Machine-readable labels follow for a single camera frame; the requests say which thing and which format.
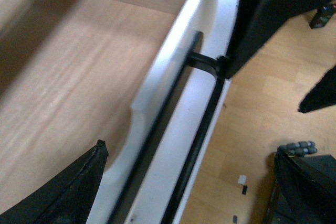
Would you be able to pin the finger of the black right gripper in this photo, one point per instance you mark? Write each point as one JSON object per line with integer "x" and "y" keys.
{"x": 257, "y": 21}
{"x": 322, "y": 95}

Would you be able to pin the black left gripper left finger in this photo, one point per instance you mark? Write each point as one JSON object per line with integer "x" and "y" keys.
{"x": 66, "y": 198}

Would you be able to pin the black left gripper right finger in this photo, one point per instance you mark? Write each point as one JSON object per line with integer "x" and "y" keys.
{"x": 304, "y": 190}

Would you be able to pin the black drawer handle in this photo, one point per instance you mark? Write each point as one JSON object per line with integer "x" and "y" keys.
{"x": 158, "y": 183}

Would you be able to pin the white drawer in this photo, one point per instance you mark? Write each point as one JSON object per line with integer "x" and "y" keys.
{"x": 74, "y": 72}

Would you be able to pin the grey ribbed roller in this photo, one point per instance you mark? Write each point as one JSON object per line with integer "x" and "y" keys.
{"x": 301, "y": 148}

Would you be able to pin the small black device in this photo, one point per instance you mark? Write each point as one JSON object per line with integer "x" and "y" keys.
{"x": 322, "y": 16}

